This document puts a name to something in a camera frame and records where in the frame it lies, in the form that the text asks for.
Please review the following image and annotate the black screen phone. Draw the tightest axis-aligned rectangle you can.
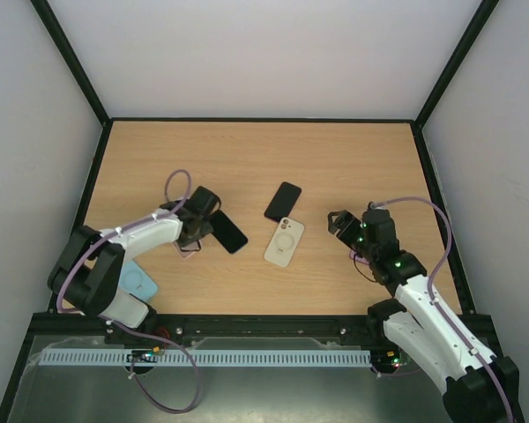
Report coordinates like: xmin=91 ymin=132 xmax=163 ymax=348
xmin=209 ymin=210 xmax=248 ymax=255

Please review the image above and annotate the pink phone case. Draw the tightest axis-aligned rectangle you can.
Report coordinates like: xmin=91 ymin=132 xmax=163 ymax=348
xmin=173 ymin=241 xmax=202 ymax=259

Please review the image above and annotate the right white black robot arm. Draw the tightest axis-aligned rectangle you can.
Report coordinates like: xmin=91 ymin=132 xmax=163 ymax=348
xmin=327 ymin=208 xmax=519 ymax=422

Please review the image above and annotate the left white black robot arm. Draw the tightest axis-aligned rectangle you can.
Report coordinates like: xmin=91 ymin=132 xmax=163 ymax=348
xmin=47 ymin=199 xmax=216 ymax=329

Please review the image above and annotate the cream white phone case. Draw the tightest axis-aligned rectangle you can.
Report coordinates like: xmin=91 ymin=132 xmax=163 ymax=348
xmin=264 ymin=217 xmax=305 ymax=268

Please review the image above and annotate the dark red phone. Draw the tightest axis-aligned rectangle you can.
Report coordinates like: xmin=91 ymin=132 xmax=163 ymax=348
xmin=264 ymin=182 xmax=302 ymax=223

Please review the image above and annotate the light blue phone case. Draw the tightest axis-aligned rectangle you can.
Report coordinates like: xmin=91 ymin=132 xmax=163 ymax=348
xmin=118 ymin=261 xmax=159 ymax=302

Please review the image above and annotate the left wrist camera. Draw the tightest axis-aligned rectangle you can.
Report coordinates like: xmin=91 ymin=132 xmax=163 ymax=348
xmin=189 ymin=186 xmax=221 ymax=216

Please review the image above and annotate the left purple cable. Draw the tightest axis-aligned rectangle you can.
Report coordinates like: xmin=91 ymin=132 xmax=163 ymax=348
xmin=55 ymin=169 xmax=204 ymax=413

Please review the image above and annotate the purple cable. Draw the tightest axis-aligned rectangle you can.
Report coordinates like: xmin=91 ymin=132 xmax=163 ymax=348
xmin=368 ymin=197 xmax=519 ymax=423
xmin=55 ymin=169 xmax=204 ymax=413

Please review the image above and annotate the white slotted cable duct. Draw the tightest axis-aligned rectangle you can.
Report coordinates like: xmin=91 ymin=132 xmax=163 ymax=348
xmin=38 ymin=348 xmax=371 ymax=368

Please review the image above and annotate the black aluminium frame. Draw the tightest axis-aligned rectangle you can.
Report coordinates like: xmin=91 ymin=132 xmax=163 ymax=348
xmin=0 ymin=0 xmax=528 ymax=423

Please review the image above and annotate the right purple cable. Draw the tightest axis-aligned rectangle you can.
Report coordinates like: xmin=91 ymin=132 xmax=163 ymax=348
xmin=368 ymin=197 xmax=519 ymax=423

